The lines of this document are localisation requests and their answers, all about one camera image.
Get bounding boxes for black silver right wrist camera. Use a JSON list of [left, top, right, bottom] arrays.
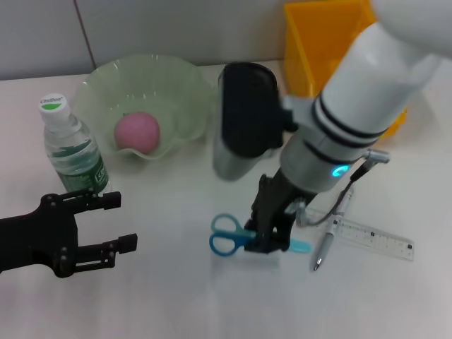
[[211, 62, 285, 182]]

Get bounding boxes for blue scissors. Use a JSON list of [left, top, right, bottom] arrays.
[[208, 213, 312, 256]]

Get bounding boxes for pink peach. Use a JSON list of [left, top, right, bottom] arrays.
[[113, 112, 160, 155]]

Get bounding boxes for clear water bottle green label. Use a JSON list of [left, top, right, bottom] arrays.
[[38, 92, 113, 198]]

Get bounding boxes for clear plastic ruler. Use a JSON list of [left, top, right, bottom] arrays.
[[303, 208, 415, 262]]

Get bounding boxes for silver grey pen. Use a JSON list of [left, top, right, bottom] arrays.
[[313, 186, 355, 272]]

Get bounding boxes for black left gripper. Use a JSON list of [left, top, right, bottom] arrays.
[[0, 189, 138, 280]]

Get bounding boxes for yellow plastic bin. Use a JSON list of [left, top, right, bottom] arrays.
[[283, 0, 407, 142]]

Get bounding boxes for right arm cable silver connector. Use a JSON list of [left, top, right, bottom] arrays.
[[296, 148, 391, 227]]

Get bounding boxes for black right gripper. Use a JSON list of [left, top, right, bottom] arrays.
[[243, 169, 307, 255]]

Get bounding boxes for green translucent wavy fruit plate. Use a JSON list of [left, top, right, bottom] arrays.
[[73, 53, 217, 162]]

